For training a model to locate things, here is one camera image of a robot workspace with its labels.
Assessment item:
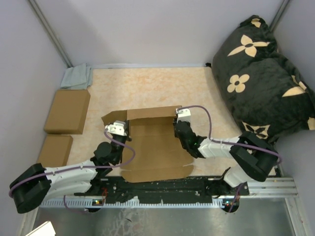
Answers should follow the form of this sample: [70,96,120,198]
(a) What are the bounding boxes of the white object corner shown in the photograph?
[26,221,56,236]

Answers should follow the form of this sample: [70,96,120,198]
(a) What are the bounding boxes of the brown cardboard box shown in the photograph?
[37,135,73,167]
[44,89,91,135]
[101,105,194,183]

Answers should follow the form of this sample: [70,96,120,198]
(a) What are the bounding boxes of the black floral pillow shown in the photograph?
[209,15,315,143]

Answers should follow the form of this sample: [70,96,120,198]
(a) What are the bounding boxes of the light blue folded cloth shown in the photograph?
[61,63,93,90]

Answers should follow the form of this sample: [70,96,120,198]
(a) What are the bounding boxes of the aluminium frame rail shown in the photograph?
[31,178,297,197]

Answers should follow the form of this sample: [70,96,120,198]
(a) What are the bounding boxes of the aluminium corner post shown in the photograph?
[269,0,291,31]
[27,0,73,68]

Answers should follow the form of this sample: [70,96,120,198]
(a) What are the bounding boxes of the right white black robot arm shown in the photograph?
[173,120,279,195]

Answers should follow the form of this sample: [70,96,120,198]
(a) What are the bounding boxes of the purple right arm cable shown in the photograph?
[175,105,282,213]

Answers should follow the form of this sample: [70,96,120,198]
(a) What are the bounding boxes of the right aluminium corner post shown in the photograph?
[269,0,291,31]

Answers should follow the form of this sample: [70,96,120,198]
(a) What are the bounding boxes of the left aluminium corner post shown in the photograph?
[27,0,73,68]

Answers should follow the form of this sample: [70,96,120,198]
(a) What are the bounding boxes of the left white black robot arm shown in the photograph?
[9,134,130,214]

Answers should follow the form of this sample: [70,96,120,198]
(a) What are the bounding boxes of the white slotted cable duct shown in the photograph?
[39,198,243,208]

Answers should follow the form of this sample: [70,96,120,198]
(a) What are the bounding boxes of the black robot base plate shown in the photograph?
[74,176,249,212]

